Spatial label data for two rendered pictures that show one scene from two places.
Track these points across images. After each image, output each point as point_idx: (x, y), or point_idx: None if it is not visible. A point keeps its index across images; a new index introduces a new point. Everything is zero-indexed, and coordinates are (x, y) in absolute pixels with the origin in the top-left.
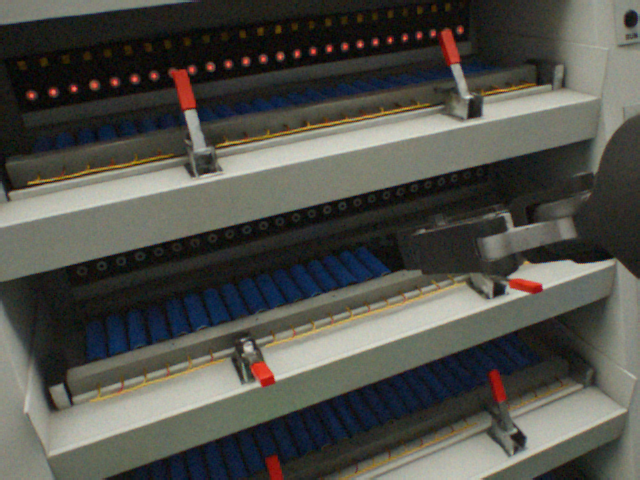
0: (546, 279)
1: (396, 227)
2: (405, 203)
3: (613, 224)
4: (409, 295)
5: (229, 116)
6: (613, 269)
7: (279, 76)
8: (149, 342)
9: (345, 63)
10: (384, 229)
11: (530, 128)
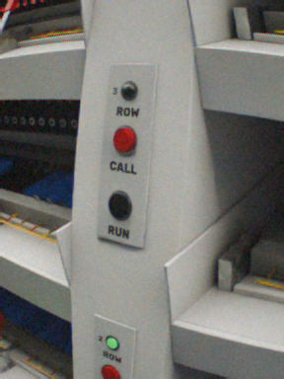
0: (12, 251)
1: (50, 157)
2: (76, 138)
3: None
4: None
5: None
6: (68, 293)
7: (30, 14)
8: None
9: (67, 5)
10: (40, 154)
11: (16, 72)
